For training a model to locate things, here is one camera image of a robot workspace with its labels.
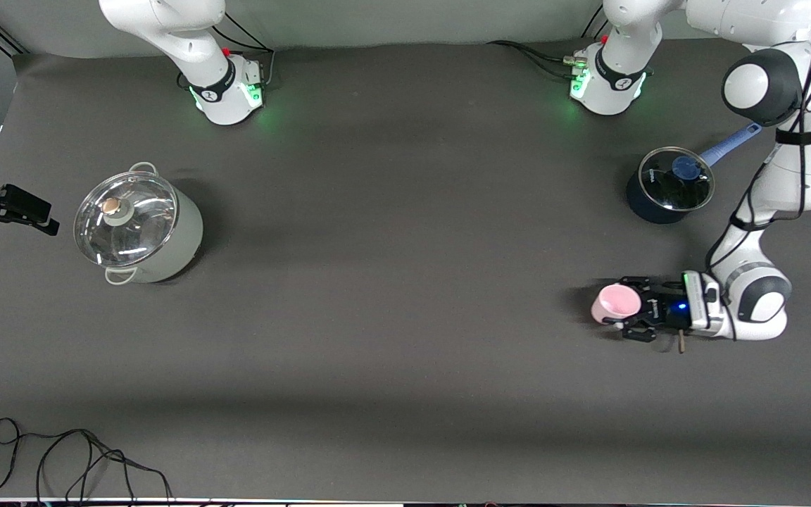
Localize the pink plastic cup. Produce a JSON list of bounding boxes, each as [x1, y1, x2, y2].
[[591, 283, 642, 330]]

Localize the dark blue saucepan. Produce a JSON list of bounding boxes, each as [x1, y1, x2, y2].
[[625, 123, 763, 225]]

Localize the glass lid with wooden knob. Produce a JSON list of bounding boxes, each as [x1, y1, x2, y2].
[[73, 171, 179, 268]]

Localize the glass lid with blue knob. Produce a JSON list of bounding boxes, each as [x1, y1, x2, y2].
[[639, 146, 716, 212]]

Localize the pale green two-handled pot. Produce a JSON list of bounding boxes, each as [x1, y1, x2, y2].
[[75, 161, 204, 285]]

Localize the thin black looped cable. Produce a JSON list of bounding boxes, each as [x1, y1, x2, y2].
[[0, 418, 174, 504]]

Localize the black right arm base cables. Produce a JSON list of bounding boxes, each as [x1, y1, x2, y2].
[[179, 13, 277, 91]]

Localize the black arm base cables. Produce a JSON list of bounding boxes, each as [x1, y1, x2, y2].
[[179, 13, 277, 91], [486, 11, 614, 80]]

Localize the black left arm base cables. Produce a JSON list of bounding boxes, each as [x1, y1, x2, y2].
[[486, 11, 614, 80]]

